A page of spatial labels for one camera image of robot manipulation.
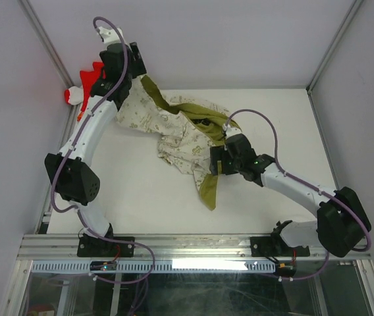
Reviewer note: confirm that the aluminium corner post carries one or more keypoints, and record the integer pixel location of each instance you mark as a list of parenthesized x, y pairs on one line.
[(337, 38), (45, 40)]

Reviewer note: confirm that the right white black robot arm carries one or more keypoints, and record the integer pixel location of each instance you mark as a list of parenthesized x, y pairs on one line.
[(339, 222)]

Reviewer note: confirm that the grey slotted cable duct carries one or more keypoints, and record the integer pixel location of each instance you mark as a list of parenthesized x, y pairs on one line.
[(180, 265)]

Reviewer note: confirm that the cream green printed jacket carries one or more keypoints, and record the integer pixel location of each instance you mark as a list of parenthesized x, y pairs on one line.
[(188, 127)]

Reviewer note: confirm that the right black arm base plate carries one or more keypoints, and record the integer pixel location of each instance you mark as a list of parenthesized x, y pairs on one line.
[(268, 246)]

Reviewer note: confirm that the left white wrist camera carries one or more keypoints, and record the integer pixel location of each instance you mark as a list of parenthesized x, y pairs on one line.
[(110, 36)]

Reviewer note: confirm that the right aluminium corner post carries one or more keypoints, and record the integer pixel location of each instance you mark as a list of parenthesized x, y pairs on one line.
[(337, 38)]

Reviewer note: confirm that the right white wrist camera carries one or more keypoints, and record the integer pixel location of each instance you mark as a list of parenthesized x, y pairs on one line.
[(229, 131)]

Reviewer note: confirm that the red rainbow striped garment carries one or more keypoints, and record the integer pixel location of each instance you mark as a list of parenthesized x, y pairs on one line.
[(79, 95)]

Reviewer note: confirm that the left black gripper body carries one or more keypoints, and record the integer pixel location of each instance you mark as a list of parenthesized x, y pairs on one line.
[(129, 72)]

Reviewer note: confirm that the left aluminium corner post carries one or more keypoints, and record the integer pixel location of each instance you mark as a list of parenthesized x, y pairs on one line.
[(45, 40)]

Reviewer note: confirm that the aluminium front rail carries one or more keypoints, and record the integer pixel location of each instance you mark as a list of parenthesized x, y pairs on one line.
[(146, 246)]

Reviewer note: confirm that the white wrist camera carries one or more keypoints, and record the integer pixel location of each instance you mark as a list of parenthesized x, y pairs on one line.
[(229, 131), (110, 36)]

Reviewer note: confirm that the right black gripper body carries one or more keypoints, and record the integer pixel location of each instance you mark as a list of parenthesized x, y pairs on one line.
[(230, 166)]

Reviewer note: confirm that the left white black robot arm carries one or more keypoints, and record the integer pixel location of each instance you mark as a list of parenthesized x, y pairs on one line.
[(74, 185)]

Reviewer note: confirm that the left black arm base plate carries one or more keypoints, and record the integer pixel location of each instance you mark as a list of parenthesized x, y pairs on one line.
[(94, 247)]

